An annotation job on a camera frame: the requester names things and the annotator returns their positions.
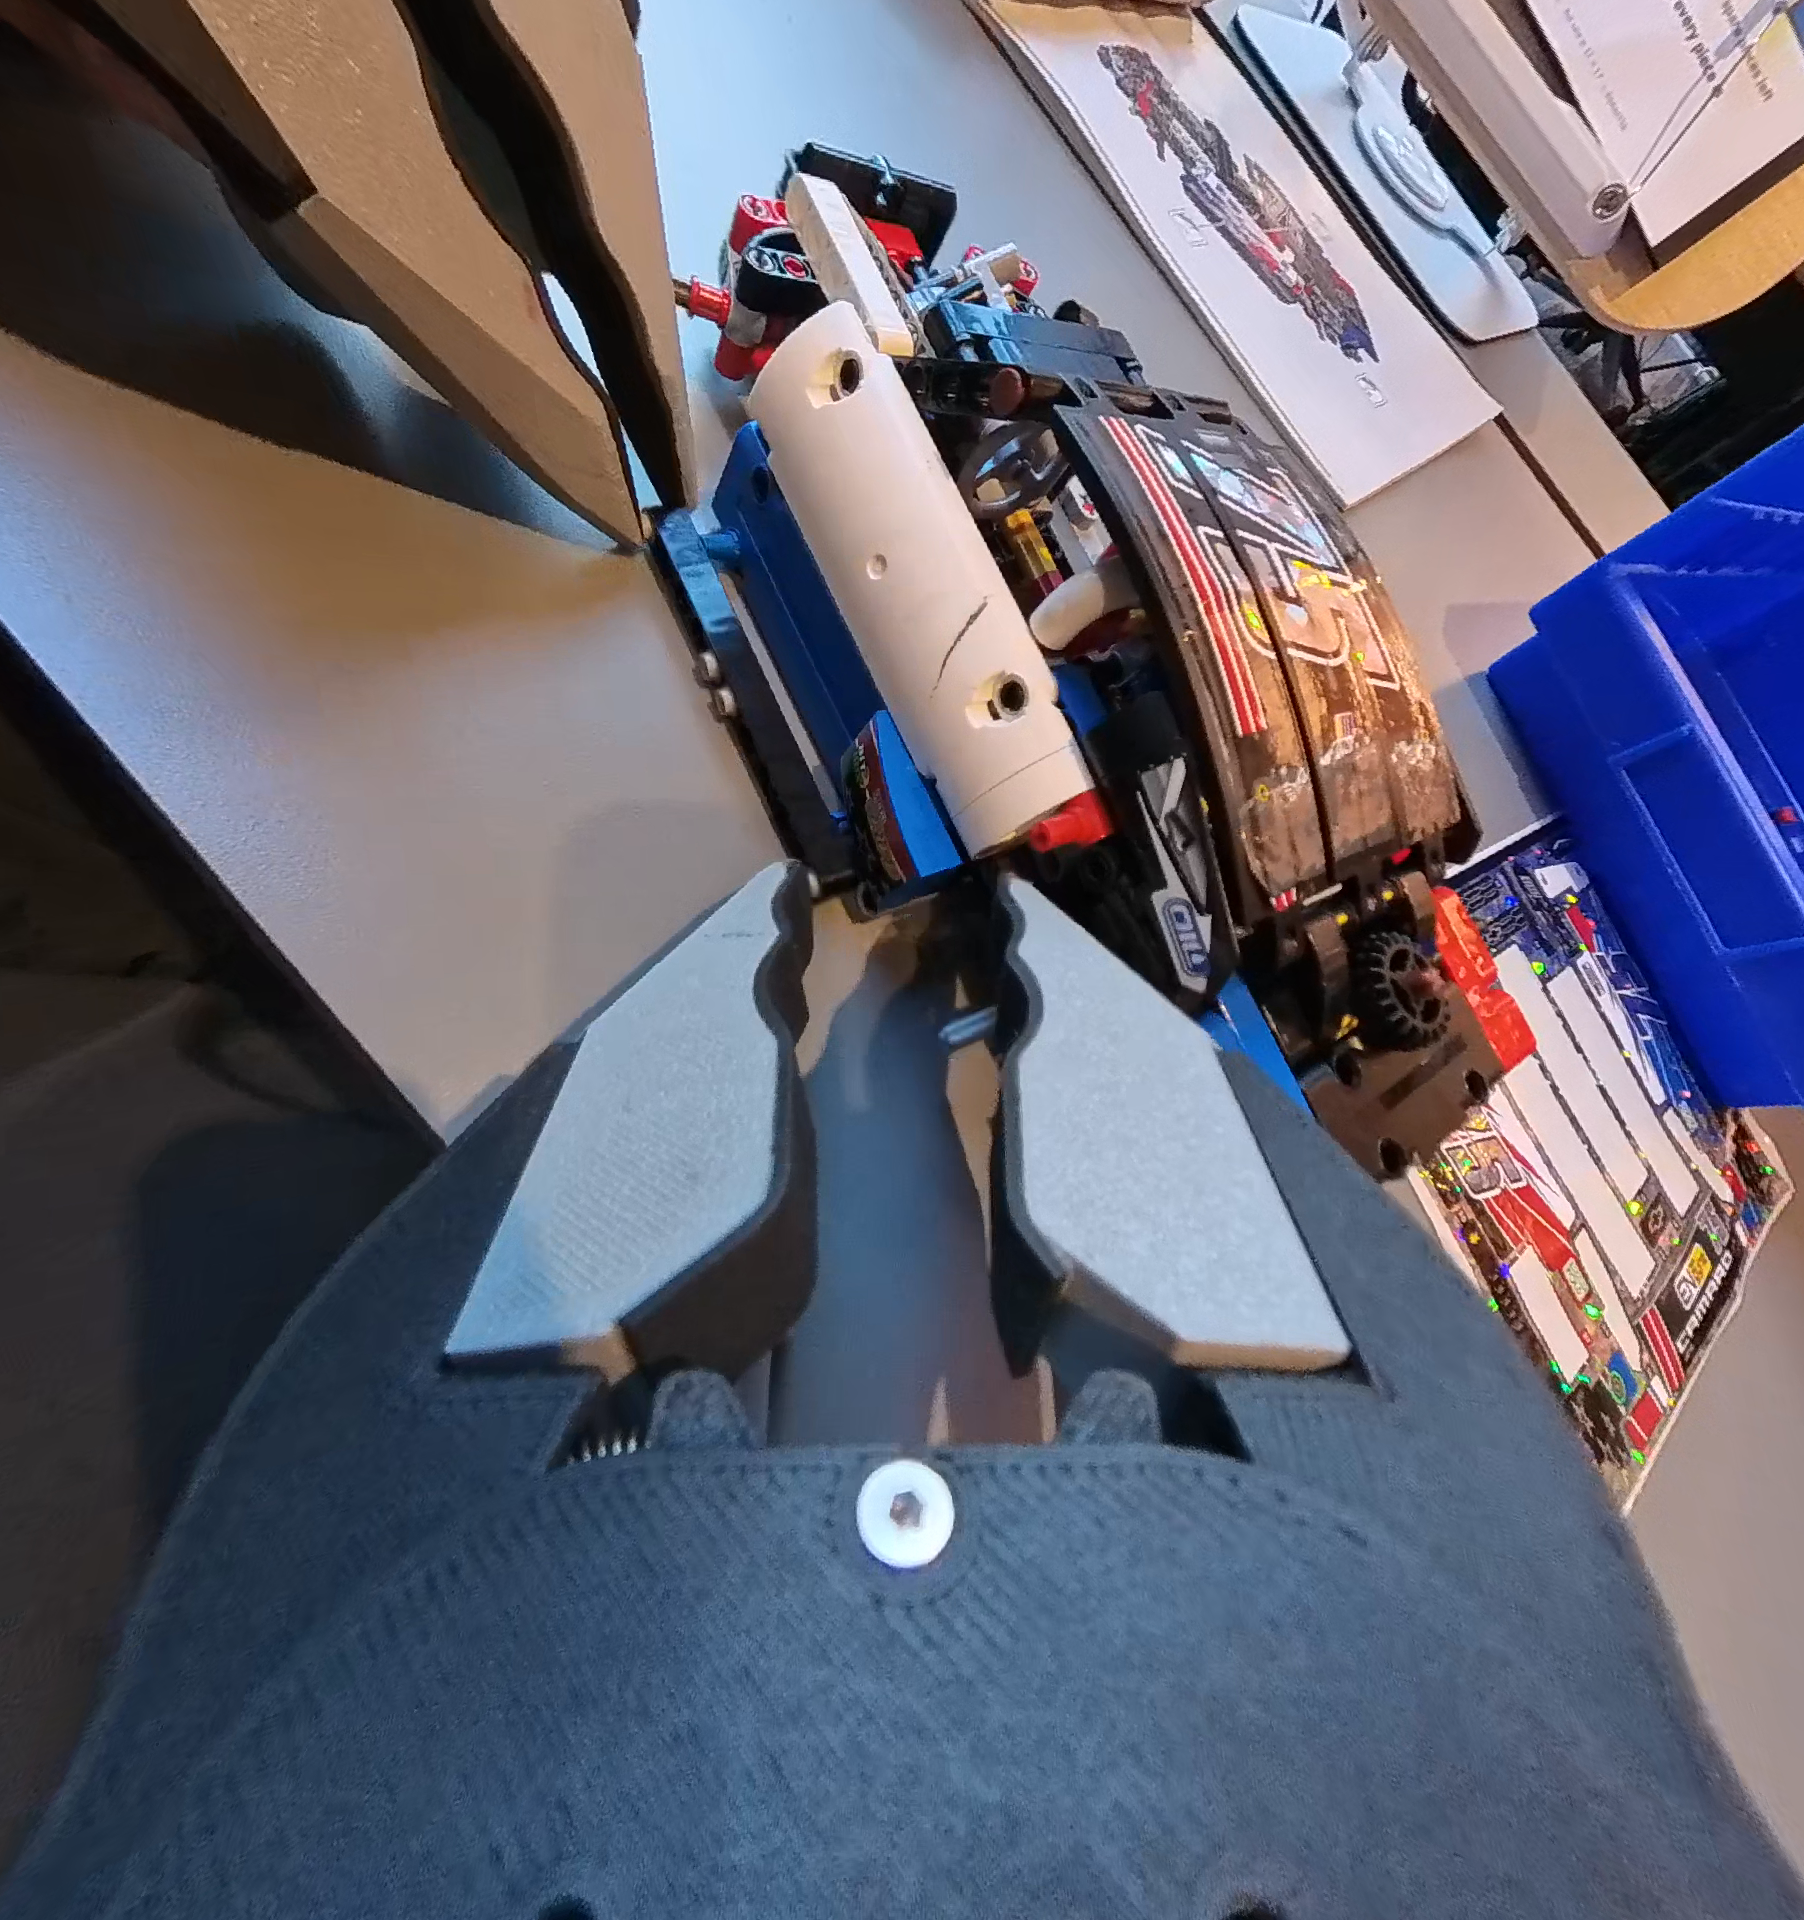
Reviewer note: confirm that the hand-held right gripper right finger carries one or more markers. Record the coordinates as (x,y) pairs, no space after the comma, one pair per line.
(1158,1185)

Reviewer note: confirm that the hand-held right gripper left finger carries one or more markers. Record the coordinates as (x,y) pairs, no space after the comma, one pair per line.
(631,1185)

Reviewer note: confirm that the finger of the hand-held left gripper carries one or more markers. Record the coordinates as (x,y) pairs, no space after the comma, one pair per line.
(600,179)
(436,257)

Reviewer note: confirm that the long black toy beam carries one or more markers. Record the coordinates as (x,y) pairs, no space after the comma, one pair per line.
(736,690)

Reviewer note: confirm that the toy brick car model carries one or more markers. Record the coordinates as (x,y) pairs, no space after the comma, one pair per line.
(917,602)

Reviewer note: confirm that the sticker sheet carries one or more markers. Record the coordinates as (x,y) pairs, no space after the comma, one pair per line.
(1606,1231)

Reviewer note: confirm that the person's legs in dark pants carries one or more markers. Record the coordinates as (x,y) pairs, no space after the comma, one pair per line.
(92,1199)

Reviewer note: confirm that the blue plastic bin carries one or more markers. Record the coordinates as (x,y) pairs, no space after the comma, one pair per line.
(1697,751)

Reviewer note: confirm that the flat instruction booklet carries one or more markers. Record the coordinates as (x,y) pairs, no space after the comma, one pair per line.
(1290,271)

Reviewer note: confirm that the white rounded tray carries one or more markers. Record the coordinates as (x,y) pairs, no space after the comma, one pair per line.
(1383,151)

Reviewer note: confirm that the printed instruction sheet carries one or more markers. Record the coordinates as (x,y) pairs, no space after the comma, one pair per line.
(1712,90)

